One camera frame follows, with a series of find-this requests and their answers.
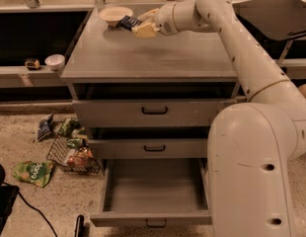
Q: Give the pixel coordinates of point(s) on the blue rxbar blueberry bar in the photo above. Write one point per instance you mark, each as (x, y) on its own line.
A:
(128, 22)

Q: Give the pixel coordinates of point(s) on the blue white snack bag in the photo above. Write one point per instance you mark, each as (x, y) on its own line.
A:
(44, 127)

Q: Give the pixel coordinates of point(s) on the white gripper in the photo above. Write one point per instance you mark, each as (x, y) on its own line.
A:
(165, 20)

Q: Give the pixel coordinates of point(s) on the green snack bag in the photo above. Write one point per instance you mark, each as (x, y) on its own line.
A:
(34, 173)

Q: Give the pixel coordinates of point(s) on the orange red snack bag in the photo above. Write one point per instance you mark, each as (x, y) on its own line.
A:
(79, 158)

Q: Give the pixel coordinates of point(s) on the beige paper bowl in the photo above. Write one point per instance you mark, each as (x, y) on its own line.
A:
(112, 15)

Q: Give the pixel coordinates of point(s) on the black tray stand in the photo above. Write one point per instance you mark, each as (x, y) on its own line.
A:
(273, 23)

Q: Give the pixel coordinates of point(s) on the grey middle drawer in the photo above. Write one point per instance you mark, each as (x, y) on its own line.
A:
(149, 148)

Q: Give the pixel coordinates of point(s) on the black device at left edge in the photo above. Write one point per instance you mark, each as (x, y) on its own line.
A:
(8, 194)

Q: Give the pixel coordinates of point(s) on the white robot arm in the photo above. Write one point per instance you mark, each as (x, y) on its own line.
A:
(249, 144)

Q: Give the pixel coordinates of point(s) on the grey drawer cabinet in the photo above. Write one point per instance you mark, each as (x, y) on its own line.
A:
(111, 64)

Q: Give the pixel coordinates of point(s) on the grey top drawer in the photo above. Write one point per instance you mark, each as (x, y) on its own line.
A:
(148, 113)

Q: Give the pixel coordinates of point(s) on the green chip bag in basket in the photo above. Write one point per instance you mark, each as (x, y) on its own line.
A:
(68, 125)

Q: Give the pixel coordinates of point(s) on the black wire basket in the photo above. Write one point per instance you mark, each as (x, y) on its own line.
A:
(62, 145)

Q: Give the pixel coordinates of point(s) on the grey open bottom drawer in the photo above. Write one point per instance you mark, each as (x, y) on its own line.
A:
(153, 193)

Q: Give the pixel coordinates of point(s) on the black cylindrical handle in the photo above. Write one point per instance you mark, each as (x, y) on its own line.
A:
(79, 227)

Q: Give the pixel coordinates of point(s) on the small white cup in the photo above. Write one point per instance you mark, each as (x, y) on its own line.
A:
(55, 62)

